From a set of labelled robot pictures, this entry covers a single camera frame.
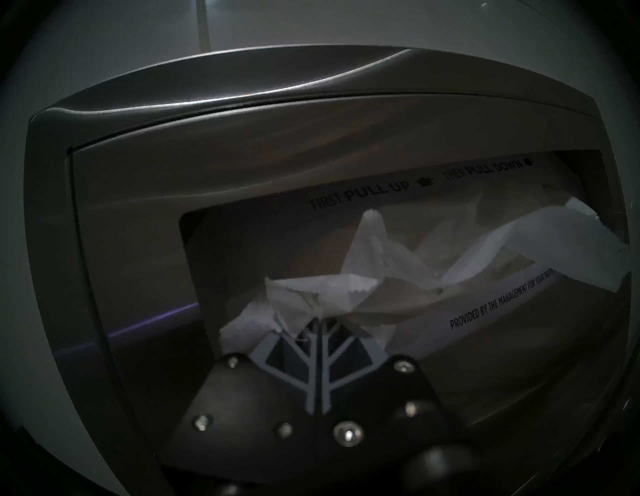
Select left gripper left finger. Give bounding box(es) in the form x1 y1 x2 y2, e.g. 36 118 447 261
160 320 318 471

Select white paper toilet seat cover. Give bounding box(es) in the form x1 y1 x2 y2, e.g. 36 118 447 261
220 195 632 356

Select stainless steel recessed dispenser unit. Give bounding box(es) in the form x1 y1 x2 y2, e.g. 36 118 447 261
22 47 636 496

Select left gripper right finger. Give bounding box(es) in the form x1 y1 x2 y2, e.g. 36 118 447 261
316 320 466 471

